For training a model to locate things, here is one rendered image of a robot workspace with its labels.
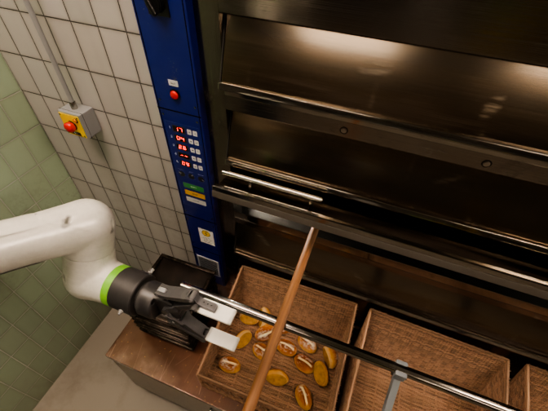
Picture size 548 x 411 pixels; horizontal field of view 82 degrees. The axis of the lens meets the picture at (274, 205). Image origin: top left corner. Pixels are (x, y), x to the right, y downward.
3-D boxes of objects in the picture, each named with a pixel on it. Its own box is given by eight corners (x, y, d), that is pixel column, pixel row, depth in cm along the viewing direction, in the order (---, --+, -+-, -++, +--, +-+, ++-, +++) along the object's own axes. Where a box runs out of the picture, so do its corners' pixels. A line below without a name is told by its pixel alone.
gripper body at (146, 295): (151, 271, 68) (188, 285, 66) (159, 291, 74) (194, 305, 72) (128, 302, 63) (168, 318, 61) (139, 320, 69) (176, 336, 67)
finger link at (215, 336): (205, 338, 69) (205, 340, 70) (233, 351, 68) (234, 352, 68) (211, 326, 71) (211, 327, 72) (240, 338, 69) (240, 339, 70)
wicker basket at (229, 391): (243, 291, 170) (240, 262, 150) (346, 328, 158) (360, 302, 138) (197, 386, 138) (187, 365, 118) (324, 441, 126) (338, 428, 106)
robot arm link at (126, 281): (112, 318, 70) (97, 298, 63) (145, 275, 77) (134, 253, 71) (135, 328, 68) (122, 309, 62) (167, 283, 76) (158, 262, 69)
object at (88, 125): (81, 124, 126) (71, 100, 119) (102, 130, 124) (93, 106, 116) (67, 134, 121) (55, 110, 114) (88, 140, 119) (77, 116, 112)
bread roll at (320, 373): (315, 388, 136) (320, 387, 140) (329, 384, 134) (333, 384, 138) (309, 363, 141) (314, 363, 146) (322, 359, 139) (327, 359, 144)
